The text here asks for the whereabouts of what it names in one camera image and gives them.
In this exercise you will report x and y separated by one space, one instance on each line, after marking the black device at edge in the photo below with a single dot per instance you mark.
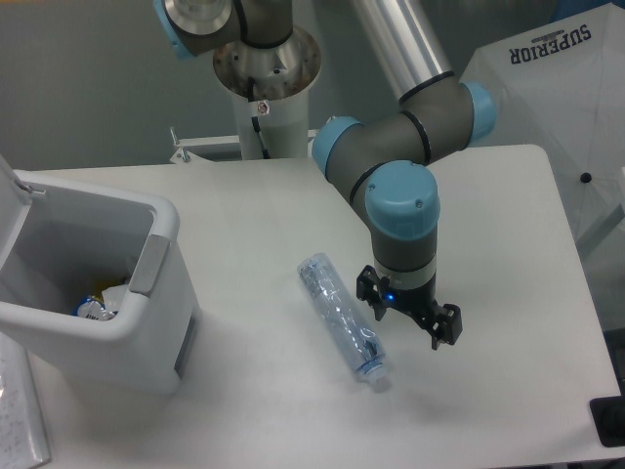
608 415

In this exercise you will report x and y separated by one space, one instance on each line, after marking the blue white wrapper trash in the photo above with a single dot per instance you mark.
92 308

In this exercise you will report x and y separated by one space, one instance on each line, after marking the clear crushed plastic bottle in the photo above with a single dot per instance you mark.
359 346

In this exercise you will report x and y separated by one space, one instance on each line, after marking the white trash can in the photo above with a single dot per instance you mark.
63 240

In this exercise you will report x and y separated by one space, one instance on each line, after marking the white paper sheet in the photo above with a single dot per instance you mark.
24 442

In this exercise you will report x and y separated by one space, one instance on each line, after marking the white Superior umbrella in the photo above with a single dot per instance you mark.
561 87

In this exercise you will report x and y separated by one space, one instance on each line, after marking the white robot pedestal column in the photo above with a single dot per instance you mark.
270 89

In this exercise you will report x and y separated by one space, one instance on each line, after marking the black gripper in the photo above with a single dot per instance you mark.
412 294

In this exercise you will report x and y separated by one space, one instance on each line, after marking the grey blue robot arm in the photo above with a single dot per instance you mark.
381 170

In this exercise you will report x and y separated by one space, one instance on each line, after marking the white crumpled paper trash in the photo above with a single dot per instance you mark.
113 298

